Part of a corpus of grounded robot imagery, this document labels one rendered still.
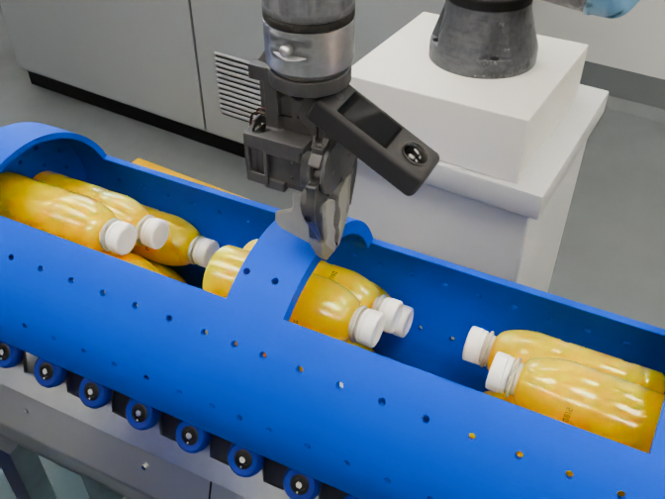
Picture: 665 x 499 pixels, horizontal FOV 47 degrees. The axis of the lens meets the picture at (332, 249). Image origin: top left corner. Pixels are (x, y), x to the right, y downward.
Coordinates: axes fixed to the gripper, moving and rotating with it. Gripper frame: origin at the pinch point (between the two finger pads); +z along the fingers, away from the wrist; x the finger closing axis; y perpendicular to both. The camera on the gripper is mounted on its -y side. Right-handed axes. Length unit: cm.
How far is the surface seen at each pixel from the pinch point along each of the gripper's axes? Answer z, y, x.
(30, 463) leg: 67, 57, 7
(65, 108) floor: 123, 213, -161
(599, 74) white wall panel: 113, 4, -277
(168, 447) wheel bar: 30.5, 17.4, 11.2
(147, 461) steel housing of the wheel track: 34.3, 20.5, 12.4
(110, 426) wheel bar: 31.1, 26.3, 11.7
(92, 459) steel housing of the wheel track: 38.0, 29.4, 13.7
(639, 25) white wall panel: 87, -7, -277
